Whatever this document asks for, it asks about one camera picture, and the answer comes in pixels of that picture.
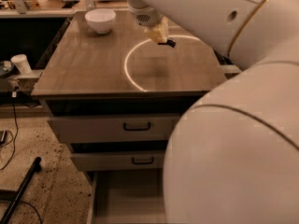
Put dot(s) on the white paper cup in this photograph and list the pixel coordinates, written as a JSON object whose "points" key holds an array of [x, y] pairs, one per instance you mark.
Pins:
{"points": [[21, 62]]}

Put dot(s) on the white ceramic bowl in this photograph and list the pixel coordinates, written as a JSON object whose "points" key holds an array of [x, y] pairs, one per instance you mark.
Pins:
{"points": [[101, 20]]}

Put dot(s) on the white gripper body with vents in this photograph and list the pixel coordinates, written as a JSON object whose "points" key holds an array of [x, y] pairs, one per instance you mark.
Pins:
{"points": [[148, 18]]}

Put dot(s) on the dark round dish left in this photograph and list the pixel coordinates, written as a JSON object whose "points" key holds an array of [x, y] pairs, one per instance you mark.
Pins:
{"points": [[6, 69]]}

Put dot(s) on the grey drawer cabinet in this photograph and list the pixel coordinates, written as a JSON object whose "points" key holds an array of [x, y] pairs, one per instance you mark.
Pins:
{"points": [[124, 73]]}

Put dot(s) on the dark blue rxbar wrapper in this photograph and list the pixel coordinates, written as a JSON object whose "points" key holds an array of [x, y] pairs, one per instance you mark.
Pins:
{"points": [[169, 42]]}

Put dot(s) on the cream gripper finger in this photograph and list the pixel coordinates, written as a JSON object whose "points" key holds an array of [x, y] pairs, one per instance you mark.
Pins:
{"points": [[159, 32]]}

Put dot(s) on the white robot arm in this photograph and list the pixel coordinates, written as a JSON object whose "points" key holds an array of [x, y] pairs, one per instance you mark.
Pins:
{"points": [[233, 157]]}

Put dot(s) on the top drawer with handle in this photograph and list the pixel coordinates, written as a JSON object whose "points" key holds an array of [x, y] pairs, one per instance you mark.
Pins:
{"points": [[113, 128]]}

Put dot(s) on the open bottom drawer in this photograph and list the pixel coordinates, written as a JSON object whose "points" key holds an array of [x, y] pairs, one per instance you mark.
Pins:
{"points": [[127, 197]]}

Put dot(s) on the black metal stand leg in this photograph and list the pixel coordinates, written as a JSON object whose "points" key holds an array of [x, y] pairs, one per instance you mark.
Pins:
{"points": [[14, 196]]}

